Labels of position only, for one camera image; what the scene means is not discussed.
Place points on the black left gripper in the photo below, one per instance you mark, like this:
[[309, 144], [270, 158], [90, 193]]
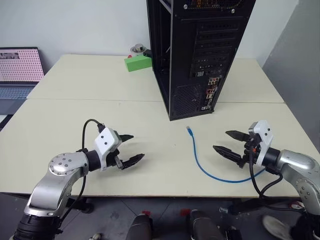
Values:
[[112, 160]]

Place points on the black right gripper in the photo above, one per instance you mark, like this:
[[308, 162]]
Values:
[[250, 155]]

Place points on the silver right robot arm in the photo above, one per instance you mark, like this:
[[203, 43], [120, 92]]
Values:
[[295, 162]]

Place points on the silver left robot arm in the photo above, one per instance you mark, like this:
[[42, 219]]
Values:
[[60, 165]]

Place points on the black table foot bar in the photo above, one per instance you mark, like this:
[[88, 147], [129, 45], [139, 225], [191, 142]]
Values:
[[252, 206], [83, 203]]

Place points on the dark rounded shape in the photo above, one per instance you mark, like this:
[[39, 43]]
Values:
[[202, 226], [140, 228]]

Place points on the green box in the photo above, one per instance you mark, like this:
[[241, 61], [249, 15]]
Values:
[[138, 63]]

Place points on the white shoe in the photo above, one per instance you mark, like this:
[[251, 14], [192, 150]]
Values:
[[276, 226]]

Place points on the small black box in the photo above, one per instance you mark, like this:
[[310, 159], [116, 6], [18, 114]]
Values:
[[147, 53]]

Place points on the silver tape roll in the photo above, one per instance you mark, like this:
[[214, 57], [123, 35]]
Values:
[[138, 49]]

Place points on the black computer tower case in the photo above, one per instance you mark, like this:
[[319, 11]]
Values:
[[185, 50]]

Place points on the grey laptop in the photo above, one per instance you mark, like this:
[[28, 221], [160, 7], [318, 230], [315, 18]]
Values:
[[17, 67]]

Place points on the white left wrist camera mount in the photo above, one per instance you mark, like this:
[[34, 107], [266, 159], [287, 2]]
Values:
[[105, 140]]

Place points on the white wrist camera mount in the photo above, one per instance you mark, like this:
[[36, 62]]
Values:
[[105, 140], [265, 132]]

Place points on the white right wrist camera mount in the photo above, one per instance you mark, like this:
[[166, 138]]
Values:
[[265, 132]]

